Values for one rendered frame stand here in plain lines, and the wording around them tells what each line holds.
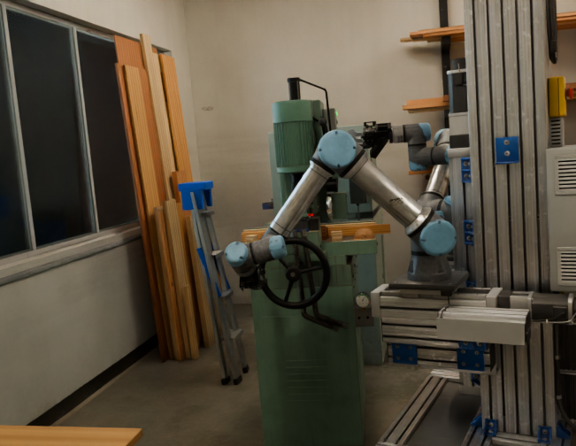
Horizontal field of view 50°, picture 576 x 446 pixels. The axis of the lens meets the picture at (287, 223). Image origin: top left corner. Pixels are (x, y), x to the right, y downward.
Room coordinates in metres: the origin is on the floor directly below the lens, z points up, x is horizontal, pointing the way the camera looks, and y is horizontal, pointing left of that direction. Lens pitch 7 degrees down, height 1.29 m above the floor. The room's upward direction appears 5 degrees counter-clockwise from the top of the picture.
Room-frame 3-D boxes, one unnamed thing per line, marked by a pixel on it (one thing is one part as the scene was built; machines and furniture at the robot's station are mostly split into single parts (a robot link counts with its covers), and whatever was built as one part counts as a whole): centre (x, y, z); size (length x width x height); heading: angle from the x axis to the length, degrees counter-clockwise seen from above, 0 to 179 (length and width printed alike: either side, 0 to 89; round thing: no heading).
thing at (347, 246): (2.61, -0.07, 0.87); 0.61 x 0.30 x 0.06; 81
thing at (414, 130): (2.53, -0.56, 1.32); 0.11 x 0.08 x 0.09; 81
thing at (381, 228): (2.71, -0.12, 0.92); 0.67 x 0.02 x 0.04; 81
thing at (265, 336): (2.84, -0.08, 0.36); 0.58 x 0.45 x 0.71; 171
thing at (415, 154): (2.52, -0.57, 1.22); 0.11 x 0.08 x 0.11; 52
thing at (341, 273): (2.84, -0.08, 0.76); 0.57 x 0.45 x 0.09; 171
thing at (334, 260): (2.66, -0.05, 0.82); 0.40 x 0.21 x 0.04; 81
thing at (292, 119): (2.72, -0.06, 1.35); 0.18 x 0.18 x 0.31
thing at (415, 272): (2.08, -0.48, 0.87); 0.15 x 0.15 x 0.10
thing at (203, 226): (3.49, 0.45, 0.58); 0.27 x 0.25 x 1.16; 79
